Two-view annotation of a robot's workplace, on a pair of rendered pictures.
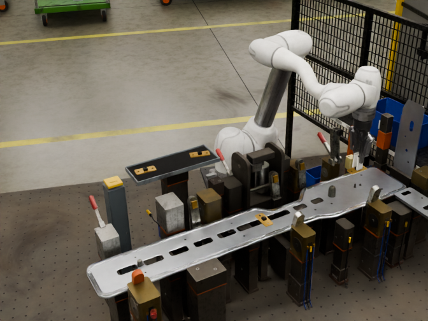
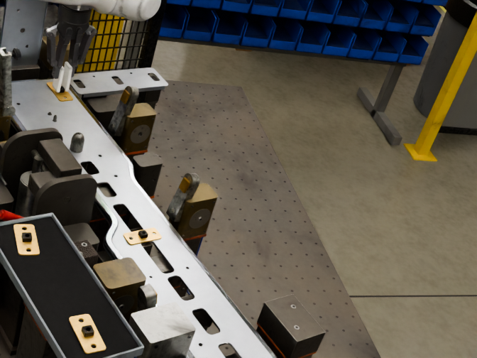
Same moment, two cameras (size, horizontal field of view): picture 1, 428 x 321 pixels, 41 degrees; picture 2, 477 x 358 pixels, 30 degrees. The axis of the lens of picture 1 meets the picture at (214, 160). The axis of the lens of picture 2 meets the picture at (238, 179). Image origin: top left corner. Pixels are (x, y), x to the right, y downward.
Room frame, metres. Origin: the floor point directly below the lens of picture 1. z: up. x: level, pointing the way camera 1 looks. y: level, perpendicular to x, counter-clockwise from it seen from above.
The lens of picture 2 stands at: (2.12, 1.34, 2.26)
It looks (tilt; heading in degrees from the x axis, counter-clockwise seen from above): 34 degrees down; 253
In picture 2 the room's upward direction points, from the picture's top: 18 degrees clockwise
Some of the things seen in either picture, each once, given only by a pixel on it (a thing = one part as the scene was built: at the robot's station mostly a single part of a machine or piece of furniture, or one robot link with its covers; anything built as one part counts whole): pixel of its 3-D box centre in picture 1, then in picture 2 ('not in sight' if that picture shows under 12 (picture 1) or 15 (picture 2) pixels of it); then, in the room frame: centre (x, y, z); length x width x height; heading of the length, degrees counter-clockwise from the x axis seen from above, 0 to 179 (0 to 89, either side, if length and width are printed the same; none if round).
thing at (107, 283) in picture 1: (260, 223); (149, 243); (1.82, -0.18, 1.00); 1.38 x 0.22 x 0.02; 118
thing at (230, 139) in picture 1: (230, 148); not in sight; (2.62, -0.09, 0.88); 0.18 x 0.16 x 0.22; 129
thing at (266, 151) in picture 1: (256, 199); (35, 243); (2.06, -0.18, 0.95); 0.18 x 0.13 x 0.49; 118
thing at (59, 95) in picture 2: (356, 168); (59, 89); (2.05, -0.60, 1.09); 0.08 x 0.04 x 0.01; 118
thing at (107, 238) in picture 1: (110, 267); not in sight; (1.71, 0.41, 0.88); 0.12 x 0.07 x 0.36; 28
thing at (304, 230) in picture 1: (302, 267); (185, 246); (1.70, -0.34, 0.87); 0.12 x 0.07 x 0.35; 28
